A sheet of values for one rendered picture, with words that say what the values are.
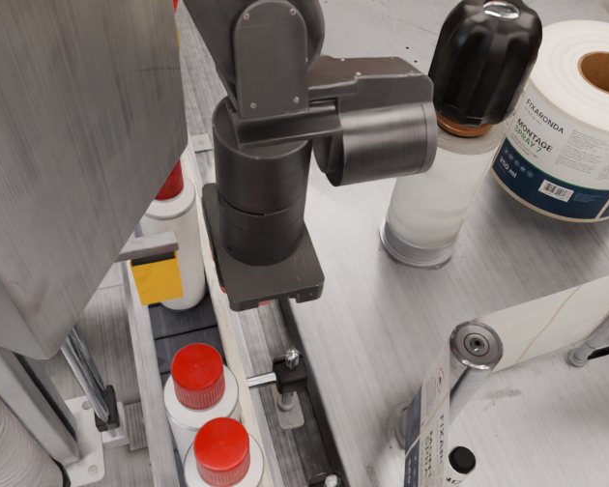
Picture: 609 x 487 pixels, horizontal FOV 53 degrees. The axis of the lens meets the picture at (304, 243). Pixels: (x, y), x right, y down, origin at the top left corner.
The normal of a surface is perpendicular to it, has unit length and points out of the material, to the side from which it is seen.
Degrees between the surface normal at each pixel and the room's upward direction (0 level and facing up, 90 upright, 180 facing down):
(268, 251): 91
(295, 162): 90
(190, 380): 2
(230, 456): 2
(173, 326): 0
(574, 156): 90
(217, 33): 69
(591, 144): 90
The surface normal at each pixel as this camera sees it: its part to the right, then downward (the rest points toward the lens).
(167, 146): 0.95, 0.29
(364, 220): 0.07, -0.58
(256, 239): -0.03, 0.82
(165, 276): 0.29, 0.79
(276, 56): 0.27, 0.53
